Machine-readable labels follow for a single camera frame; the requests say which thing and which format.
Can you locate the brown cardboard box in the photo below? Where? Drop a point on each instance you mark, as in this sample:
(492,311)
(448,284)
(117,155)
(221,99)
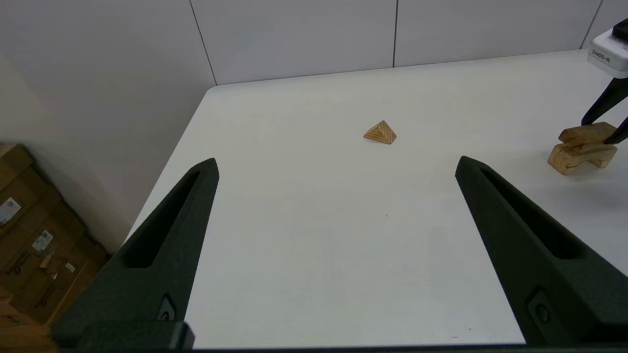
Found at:
(14,171)
(54,274)
(14,333)

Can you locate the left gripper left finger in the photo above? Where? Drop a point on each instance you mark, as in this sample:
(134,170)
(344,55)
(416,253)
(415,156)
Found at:
(157,269)

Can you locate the rectangular wooden building block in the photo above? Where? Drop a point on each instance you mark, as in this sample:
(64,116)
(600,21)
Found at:
(586,133)

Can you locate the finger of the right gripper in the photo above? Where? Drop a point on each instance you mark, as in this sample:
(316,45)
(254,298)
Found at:
(620,135)
(606,103)

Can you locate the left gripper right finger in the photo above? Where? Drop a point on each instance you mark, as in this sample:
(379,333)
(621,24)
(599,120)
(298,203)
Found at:
(544,279)

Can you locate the triangular wooden building block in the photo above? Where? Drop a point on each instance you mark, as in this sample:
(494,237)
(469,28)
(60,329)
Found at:
(380,133)

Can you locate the arched wooden building block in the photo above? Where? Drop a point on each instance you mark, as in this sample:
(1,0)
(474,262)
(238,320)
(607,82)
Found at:
(579,156)

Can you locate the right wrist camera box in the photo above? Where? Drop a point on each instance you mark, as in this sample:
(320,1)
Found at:
(606,56)

